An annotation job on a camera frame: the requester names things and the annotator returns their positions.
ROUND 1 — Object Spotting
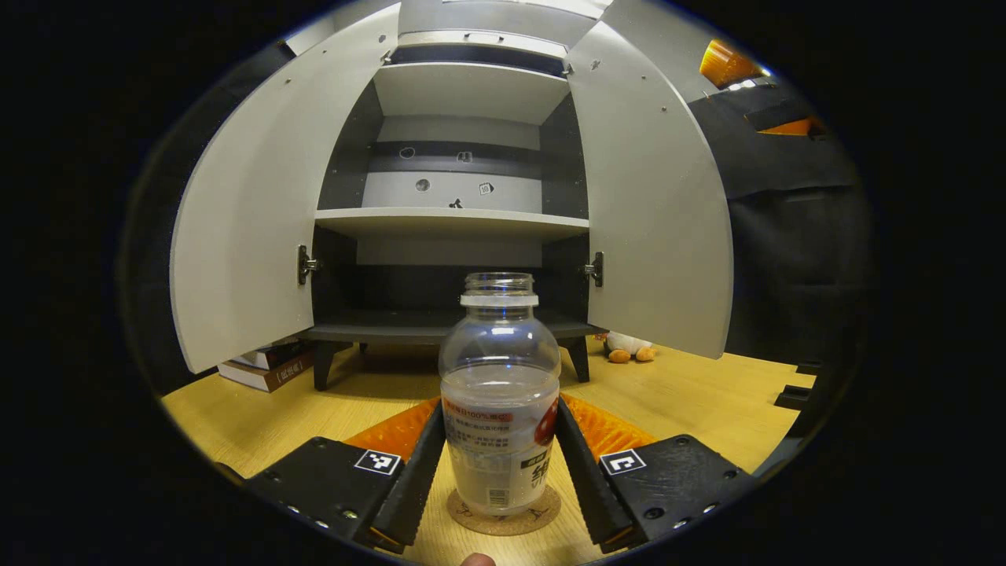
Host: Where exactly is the white cabinet shelf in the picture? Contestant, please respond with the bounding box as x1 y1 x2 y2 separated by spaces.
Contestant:
314 207 590 243
373 62 571 127

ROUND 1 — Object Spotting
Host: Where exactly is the penguin plush toy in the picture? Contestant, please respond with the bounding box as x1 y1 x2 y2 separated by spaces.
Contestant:
604 331 658 365

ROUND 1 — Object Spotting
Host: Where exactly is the clear plastic bottle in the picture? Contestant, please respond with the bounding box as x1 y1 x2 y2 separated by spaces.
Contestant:
439 272 562 517

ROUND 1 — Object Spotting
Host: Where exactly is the brown spine book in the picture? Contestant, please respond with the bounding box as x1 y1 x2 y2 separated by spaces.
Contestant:
218 351 315 394

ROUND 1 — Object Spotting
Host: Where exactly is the grey cabinet door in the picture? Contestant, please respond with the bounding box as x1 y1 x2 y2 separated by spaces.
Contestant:
170 4 402 375
566 0 736 360

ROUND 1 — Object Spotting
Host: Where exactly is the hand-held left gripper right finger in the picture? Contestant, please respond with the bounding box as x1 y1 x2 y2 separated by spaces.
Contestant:
555 393 759 553

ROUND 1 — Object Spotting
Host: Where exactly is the grey and black cabinet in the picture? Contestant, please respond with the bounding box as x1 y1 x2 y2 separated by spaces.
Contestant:
299 28 606 391

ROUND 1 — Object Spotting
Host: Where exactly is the round cork coaster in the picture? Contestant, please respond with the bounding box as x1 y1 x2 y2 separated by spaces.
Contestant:
447 483 562 537

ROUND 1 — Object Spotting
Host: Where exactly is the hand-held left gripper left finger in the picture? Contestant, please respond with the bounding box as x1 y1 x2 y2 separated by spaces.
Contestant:
244 397 447 551

